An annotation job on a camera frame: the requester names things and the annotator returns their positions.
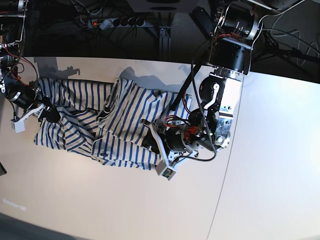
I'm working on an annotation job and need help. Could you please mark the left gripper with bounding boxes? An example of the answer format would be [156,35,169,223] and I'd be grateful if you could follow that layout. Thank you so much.
[141,119,200,167]

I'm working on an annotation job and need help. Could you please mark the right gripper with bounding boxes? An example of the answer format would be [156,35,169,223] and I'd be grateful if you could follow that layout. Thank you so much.
[6,85,60,123]

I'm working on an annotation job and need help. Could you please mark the blue white striped T-shirt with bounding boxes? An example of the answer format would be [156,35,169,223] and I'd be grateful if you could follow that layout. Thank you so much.
[34,78,192,170]

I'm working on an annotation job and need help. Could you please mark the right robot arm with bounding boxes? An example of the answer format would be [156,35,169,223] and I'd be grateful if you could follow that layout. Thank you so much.
[0,0,60,124]

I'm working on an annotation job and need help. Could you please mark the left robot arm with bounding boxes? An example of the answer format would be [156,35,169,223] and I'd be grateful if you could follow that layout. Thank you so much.
[143,0,299,174]

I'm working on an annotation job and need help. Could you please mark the dark object at left edge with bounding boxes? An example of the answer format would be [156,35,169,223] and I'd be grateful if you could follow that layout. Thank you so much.
[0,162,7,176]

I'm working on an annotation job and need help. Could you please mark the black power strip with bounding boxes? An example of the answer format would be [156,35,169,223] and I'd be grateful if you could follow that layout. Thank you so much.
[87,17,148,30]

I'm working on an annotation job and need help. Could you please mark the black power adapter brick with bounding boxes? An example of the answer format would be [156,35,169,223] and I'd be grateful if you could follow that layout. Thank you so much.
[189,6,214,40]

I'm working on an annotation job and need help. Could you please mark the black tripod stand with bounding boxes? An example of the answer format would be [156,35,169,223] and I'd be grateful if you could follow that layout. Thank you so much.
[256,28,320,67]

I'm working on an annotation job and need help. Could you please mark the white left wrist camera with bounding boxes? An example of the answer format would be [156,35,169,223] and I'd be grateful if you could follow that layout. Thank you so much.
[155,161,178,181]

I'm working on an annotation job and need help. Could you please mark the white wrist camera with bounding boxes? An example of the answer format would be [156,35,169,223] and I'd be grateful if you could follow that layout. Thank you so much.
[155,161,178,181]
[11,119,26,133]

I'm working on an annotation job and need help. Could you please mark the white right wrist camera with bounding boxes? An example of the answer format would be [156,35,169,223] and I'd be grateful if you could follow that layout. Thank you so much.
[11,119,26,133]

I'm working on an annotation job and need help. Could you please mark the aluminium frame post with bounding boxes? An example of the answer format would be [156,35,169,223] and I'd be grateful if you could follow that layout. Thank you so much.
[157,12,171,62]

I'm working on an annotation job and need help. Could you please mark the white cable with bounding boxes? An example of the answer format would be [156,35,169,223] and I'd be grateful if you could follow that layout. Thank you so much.
[269,14,320,63]

